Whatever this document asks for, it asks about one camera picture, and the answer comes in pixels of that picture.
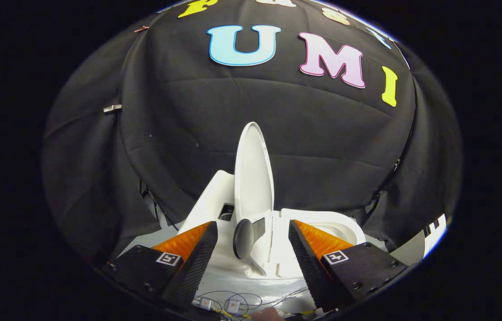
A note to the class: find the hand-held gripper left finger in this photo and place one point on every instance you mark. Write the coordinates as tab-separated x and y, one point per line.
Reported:
193	276

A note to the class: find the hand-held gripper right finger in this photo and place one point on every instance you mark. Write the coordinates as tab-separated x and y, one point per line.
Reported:
313	276

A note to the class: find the white toilet seat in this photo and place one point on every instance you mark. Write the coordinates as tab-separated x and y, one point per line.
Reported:
284	240

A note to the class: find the white toilet bowl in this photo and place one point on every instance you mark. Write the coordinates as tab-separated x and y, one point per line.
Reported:
242	278

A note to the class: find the white toilet tank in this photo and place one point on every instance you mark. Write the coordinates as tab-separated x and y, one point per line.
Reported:
210	200

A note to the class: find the small white connector box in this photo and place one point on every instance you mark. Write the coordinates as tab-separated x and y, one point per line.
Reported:
205	303
233	306

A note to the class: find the black stand legs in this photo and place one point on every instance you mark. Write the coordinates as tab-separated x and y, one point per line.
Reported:
155	203

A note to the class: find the black white striped panel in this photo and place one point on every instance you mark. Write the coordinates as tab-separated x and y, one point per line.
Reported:
435	227

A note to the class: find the black backdrop cloth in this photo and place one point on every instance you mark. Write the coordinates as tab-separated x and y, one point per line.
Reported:
188	133

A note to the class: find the silver metal clip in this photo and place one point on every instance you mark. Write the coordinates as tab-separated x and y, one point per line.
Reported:
112	108

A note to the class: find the reddish metal clip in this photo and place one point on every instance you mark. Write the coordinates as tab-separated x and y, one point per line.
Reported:
141	29

